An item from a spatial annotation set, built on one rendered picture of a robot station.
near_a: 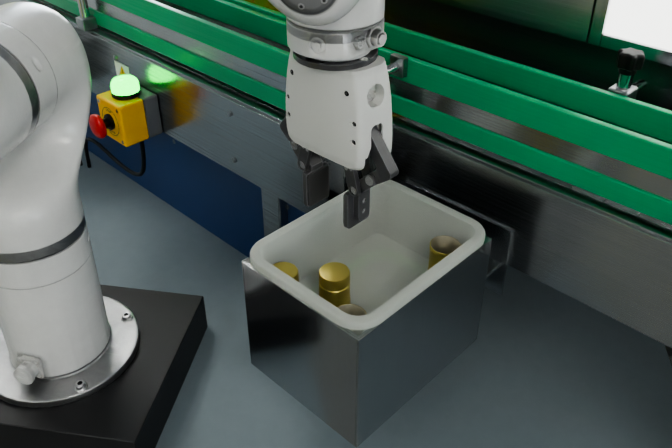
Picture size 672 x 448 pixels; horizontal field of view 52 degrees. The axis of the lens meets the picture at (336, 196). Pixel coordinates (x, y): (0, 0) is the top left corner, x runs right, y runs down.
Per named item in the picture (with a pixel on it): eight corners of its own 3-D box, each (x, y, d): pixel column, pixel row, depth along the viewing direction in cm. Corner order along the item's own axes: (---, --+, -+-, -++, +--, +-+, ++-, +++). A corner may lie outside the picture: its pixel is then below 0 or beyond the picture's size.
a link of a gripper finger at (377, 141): (411, 151, 61) (388, 191, 65) (351, 94, 63) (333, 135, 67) (402, 156, 60) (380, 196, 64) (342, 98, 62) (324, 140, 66)
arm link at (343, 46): (408, 15, 59) (406, 49, 61) (333, -6, 64) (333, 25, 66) (341, 41, 54) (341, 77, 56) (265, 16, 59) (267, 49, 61)
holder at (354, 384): (501, 317, 89) (518, 218, 81) (356, 448, 73) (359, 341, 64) (398, 259, 99) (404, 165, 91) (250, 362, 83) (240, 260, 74)
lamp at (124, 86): (146, 94, 110) (143, 76, 108) (121, 103, 107) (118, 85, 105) (131, 85, 112) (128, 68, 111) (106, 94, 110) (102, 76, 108)
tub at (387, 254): (487, 288, 81) (496, 228, 77) (357, 397, 68) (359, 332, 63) (375, 228, 92) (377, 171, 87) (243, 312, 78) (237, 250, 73)
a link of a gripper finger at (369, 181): (391, 167, 65) (388, 226, 68) (365, 156, 66) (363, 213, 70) (368, 181, 63) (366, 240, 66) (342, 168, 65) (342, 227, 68)
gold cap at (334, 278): (335, 317, 75) (335, 286, 73) (311, 302, 77) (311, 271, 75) (357, 301, 77) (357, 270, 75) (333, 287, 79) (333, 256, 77)
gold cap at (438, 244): (423, 243, 79) (420, 273, 81) (446, 258, 77) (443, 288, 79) (444, 231, 81) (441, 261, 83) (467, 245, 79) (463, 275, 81)
